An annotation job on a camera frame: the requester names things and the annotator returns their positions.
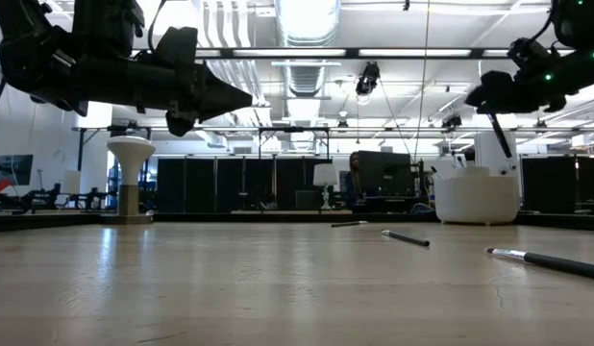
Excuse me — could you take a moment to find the dark wall screen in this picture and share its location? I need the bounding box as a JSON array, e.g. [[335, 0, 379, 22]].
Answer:
[[0, 154, 35, 187]]

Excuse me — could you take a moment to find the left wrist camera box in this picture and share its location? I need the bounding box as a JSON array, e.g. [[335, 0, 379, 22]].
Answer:
[[151, 26, 201, 66]]

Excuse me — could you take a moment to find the black fan makeup brush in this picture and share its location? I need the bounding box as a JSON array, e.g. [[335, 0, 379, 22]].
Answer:
[[485, 112, 514, 160]]

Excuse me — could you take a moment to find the black overhead camera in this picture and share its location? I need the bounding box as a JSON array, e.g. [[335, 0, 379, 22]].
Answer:
[[354, 61, 382, 97]]

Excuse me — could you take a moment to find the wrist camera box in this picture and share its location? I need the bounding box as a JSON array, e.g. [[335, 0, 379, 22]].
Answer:
[[507, 37, 553, 73], [151, 26, 201, 66]]

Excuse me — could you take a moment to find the silver ceiling duct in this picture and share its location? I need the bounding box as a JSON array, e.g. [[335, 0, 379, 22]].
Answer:
[[273, 0, 342, 100]]

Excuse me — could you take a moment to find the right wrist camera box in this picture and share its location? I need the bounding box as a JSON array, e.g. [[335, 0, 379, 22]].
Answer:
[[507, 37, 553, 73]]

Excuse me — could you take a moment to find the white cylinder appliance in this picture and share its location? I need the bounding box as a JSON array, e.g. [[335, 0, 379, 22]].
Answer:
[[473, 131, 520, 178]]

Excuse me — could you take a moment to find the person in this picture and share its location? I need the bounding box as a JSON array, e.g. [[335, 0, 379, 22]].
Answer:
[[343, 151, 364, 212]]

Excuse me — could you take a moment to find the black ceiling spotlight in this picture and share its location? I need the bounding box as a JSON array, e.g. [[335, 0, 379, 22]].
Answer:
[[439, 113, 464, 132]]

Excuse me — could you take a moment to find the black computer monitor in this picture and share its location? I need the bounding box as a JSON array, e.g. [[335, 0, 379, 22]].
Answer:
[[357, 149, 414, 198]]

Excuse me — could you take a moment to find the cream round brush holder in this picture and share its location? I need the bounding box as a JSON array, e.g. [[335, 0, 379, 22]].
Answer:
[[433, 165, 521, 227]]

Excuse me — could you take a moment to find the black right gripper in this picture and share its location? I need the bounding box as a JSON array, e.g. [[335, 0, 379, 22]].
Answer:
[[465, 66, 567, 115]]

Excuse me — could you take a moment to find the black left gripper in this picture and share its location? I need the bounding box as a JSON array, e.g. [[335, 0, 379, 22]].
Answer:
[[85, 60, 254, 138]]

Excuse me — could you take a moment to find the black folding room divider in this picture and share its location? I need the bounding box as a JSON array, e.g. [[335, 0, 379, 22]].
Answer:
[[520, 155, 594, 216], [156, 154, 347, 213]]

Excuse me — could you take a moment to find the dark workstation desk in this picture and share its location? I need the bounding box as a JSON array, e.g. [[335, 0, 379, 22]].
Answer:
[[17, 182, 111, 213]]

